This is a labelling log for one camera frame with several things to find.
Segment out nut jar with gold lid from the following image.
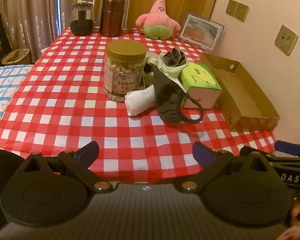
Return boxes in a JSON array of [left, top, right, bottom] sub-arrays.
[[104, 40, 146, 103]]

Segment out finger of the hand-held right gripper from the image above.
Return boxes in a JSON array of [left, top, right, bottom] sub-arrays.
[[274, 140, 300, 158], [239, 146, 278, 164]]

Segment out pink starfish plush toy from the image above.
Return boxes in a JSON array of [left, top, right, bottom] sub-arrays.
[[135, 0, 181, 40]]

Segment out cardboard box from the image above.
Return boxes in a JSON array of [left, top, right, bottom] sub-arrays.
[[199, 53, 280, 132]]

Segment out green tissue box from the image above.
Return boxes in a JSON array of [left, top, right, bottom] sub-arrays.
[[180, 62, 223, 110]]

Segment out white smooth cloth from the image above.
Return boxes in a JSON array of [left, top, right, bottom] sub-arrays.
[[158, 52, 190, 92]]

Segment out beige wall socket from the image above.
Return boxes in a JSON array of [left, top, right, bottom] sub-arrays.
[[274, 25, 299, 57]]

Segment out white fluffy towel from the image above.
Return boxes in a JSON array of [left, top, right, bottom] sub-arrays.
[[125, 85, 157, 117]]

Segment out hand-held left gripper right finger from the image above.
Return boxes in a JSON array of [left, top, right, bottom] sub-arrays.
[[182, 141, 283, 194]]

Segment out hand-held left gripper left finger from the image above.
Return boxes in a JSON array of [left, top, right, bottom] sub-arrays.
[[12, 141, 113, 193]]

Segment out beige waste bin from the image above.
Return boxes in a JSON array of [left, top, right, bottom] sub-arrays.
[[1, 48, 31, 65]]

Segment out red white checkered tablecloth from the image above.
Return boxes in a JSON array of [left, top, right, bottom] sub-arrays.
[[0, 26, 278, 183]]

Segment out clear picture frame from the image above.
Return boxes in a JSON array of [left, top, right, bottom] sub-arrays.
[[178, 12, 225, 53]]

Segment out blue patterned bed sheet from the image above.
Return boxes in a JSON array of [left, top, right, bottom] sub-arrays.
[[0, 64, 34, 140]]

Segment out person's right hand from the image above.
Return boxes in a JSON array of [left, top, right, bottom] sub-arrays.
[[290, 199, 300, 230]]

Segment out brown cylindrical canister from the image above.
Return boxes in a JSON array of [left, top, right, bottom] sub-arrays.
[[99, 0, 125, 37]]

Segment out glass jar with black base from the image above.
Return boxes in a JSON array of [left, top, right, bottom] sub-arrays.
[[70, 2, 95, 36]]

